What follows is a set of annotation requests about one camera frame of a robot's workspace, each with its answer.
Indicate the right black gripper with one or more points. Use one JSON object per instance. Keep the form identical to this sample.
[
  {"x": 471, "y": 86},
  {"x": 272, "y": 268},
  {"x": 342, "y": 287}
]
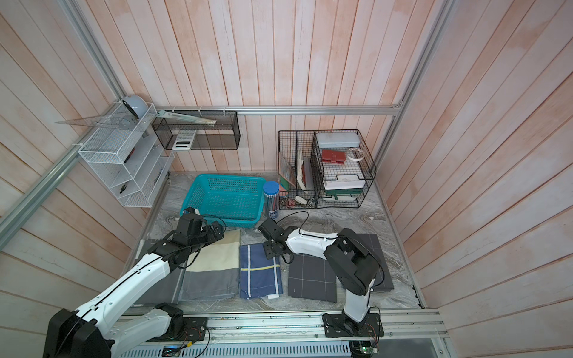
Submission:
[{"x": 268, "y": 253}]

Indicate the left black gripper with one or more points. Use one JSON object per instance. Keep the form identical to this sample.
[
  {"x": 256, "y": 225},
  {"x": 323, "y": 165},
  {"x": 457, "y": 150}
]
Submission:
[{"x": 219, "y": 231}]

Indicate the blue plaid pillowcase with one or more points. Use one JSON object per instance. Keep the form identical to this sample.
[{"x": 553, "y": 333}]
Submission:
[{"x": 259, "y": 277}]

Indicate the beige grey striped pillowcase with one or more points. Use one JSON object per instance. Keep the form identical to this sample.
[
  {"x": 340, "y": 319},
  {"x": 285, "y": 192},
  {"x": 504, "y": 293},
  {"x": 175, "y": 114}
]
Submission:
[{"x": 215, "y": 274}]

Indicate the teal plastic basket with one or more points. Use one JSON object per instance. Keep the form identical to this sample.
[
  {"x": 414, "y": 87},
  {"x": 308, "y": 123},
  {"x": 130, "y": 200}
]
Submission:
[{"x": 238, "y": 200}]

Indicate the plain grey pillowcase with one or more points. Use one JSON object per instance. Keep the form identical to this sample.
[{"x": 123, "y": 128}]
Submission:
[{"x": 164, "y": 291}]

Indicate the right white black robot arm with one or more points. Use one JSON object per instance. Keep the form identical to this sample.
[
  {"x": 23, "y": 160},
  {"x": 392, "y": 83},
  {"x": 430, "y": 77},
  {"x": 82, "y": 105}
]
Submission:
[{"x": 355, "y": 266}]

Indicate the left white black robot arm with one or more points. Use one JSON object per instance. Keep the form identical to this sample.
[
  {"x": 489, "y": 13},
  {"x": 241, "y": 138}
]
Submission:
[{"x": 92, "y": 330}]

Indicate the blue lid pen cup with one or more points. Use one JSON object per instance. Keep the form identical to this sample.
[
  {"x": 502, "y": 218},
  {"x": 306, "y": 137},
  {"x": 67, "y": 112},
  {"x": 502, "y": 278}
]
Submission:
[{"x": 271, "y": 202}]

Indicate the white calculator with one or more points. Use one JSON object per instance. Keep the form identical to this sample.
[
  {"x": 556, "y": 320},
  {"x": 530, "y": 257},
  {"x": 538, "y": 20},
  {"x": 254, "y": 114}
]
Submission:
[{"x": 184, "y": 140}]

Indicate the white book stack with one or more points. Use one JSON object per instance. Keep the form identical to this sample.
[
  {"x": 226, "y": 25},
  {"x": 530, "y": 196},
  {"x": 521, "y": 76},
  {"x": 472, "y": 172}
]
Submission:
[{"x": 344, "y": 182}]

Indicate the red wallet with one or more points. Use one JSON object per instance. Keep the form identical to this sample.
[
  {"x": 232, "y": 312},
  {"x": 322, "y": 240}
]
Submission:
[{"x": 333, "y": 157}]

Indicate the white pencil case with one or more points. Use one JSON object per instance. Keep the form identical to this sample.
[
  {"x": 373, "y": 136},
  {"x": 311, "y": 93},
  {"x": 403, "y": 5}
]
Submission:
[{"x": 337, "y": 140}]

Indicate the white tape roll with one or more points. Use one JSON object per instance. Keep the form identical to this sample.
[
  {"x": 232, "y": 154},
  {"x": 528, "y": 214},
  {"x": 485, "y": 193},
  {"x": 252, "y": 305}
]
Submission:
[{"x": 355, "y": 154}]

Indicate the clear triangle ruler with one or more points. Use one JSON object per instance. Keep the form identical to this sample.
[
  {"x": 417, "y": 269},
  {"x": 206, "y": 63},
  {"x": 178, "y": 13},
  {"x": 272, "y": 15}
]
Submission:
[{"x": 115, "y": 121}]

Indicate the grey round tape roll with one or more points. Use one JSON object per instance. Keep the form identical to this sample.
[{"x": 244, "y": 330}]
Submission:
[{"x": 136, "y": 105}]

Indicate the black wire desk organizer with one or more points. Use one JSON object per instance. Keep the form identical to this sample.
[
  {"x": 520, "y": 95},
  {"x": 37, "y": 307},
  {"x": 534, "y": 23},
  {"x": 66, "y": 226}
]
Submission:
[{"x": 301, "y": 172}]

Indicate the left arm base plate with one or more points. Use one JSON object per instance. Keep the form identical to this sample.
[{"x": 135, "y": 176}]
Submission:
[{"x": 189, "y": 329}]

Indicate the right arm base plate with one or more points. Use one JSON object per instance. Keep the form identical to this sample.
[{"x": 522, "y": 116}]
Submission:
[{"x": 341, "y": 326}]

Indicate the white wire wall shelf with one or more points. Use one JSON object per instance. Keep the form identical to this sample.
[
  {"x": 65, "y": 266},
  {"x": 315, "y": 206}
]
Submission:
[{"x": 133, "y": 164}]

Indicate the black wire wall basket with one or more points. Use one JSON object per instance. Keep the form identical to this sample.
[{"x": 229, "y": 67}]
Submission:
[{"x": 215, "y": 129}]

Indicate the aluminium mounting rail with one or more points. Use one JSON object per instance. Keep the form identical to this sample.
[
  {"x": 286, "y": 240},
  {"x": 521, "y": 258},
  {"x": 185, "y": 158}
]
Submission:
[{"x": 308, "y": 326}]

